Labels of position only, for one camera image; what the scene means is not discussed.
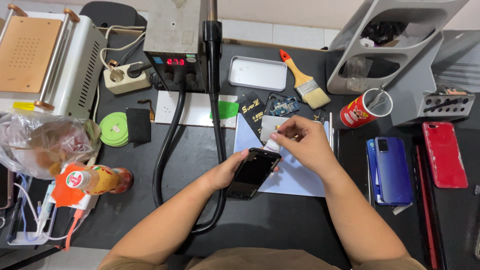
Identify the person's left hand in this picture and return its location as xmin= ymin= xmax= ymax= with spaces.
xmin=204 ymin=148 xmax=283 ymax=193

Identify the person's right hand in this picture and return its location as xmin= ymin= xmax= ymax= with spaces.
xmin=270 ymin=114 xmax=340 ymax=178

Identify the black phone frame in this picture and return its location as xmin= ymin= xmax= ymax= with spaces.
xmin=225 ymin=147 xmax=282 ymax=200

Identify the small white glue bottle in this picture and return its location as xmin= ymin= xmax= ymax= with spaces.
xmin=263 ymin=139 xmax=282 ymax=154

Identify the black phone housing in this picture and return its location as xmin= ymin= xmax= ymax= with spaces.
xmin=262 ymin=92 xmax=328 ymax=124

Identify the light blue work sheet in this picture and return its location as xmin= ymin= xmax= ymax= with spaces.
xmin=233 ymin=113 xmax=331 ymax=198

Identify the grey phone battery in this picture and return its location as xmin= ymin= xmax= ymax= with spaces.
xmin=259 ymin=115 xmax=291 ymax=143

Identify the blue circuit board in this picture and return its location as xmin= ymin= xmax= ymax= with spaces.
xmin=269 ymin=97 xmax=301 ymax=117

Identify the red can with tools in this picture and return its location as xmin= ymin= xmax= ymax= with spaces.
xmin=340 ymin=82 xmax=394 ymax=129

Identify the green plastic pick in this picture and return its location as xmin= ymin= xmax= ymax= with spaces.
xmin=209 ymin=100 xmax=240 ymax=121

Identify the blue phone back cover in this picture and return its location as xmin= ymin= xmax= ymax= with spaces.
xmin=366 ymin=139 xmax=383 ymax=206

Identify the black and gold packet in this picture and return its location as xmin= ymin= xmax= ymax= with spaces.
xmin=235 ymin=91 xmax=268 ymax=146

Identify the white tile slab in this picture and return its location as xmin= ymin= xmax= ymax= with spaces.
xmin=154 ymin=90 xmax=239 ymax=129

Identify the blue phone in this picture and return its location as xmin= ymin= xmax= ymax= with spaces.
xmin=374 ymin=136 xmax=414 ymax=206

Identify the silver metal tray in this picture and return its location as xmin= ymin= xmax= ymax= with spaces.
xmin=228 ymin=56 xmax=288 ymax=92

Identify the black rectangular pad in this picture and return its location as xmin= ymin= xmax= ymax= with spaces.
xmin=125 ymin=108 xmax=152 ymax=144

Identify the stack of green discs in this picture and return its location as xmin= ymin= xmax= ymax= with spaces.
xmin=98 ymin=112 xmax=130 ymax=148

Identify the grey organiser rack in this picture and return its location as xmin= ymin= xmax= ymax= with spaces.
xmin=326 ymin=0 xmax=470 ymax=95

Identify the black hot air wand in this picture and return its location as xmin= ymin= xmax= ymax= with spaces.
xmin=202 ymin=0 xmax=223 ymax=99

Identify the orange drink bottle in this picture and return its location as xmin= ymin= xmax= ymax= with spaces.
xmin=65 ymin=165 xmax=134 ymax=196

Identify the grey tool holder block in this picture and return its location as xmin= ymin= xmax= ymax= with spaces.
xmin=389 ymin=31 xmax=477 ymax=126

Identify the red phone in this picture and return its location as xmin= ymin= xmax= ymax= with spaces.
xmin=422 ymin=121 xmax=469 ymax=189

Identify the black power plug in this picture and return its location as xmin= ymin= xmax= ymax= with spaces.
xmin=127 ymin=62 xmax=152 ymax=79

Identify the white power socket strip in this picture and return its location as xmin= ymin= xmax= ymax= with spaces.
xmin=103 ymin=61 xmax=152 ymax=95

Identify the grey hot air station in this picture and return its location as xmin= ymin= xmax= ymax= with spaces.
xmin=143 ymin=0 xmax=209 ymax=94

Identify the red edged dark tablet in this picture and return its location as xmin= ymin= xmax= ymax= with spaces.
xmin=412 ymin=144 xmax=480 ymax=270

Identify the clear plastic bag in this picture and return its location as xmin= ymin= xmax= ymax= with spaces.
xmin=0 ymin=109 xmax=102 ymax=180

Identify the white screen separator machine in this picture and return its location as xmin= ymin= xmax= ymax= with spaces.
xmin=0 ymin=4 xmax=108 ymax=120

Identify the orange handled paint brush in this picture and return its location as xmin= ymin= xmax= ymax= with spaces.
xmin=279 ymin=49 xmax=332 ymax=110

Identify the black hot air hose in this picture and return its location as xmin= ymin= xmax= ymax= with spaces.
xmin=152 ymin=88 xmax=228 ymax=235

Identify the orange flex cable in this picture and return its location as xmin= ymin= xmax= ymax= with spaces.
xmin=137 ymin=99 xmax=156 ymax=123

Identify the white power cable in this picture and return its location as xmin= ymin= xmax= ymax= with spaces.
xmin=92 ymin=25 xmax=147 ymax=122

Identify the white tray with cables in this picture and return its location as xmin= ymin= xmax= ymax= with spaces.
xmin=5 ymin=174 xmax=99 ymax=251

